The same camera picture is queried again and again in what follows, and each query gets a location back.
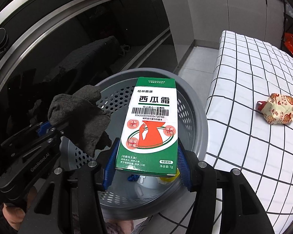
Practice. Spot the white black-grid tablecloth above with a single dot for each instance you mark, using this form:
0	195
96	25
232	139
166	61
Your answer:
246	78

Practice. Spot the fuzzy grey pink clothing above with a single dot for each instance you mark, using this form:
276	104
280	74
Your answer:
122	228

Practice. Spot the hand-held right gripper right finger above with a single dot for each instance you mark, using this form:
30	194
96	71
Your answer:
185	168

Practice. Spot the grey perforated trash bin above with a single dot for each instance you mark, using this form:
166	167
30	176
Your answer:
200	131

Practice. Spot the blue plastic glove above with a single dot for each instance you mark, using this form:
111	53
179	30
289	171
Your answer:
133	177

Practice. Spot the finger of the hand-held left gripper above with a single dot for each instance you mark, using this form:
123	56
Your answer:
29	132
45	140

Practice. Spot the dark grey cloth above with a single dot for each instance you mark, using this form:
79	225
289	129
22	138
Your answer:
83	117

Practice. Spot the beige printed snack wrapper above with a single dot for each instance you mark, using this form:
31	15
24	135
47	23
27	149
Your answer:
280	109

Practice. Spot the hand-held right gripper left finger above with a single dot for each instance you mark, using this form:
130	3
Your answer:
109	168

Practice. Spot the green medicine box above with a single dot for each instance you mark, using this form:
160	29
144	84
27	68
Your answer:
149	117

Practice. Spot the person's left hand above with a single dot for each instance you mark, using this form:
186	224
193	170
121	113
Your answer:
13	218

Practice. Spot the grey kitchen cabinet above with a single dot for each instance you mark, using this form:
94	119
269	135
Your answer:
205	12

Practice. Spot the black shelf cart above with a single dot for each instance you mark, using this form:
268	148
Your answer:
289	20

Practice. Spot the yellow plastic lid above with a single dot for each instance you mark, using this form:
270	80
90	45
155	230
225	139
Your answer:
168	179

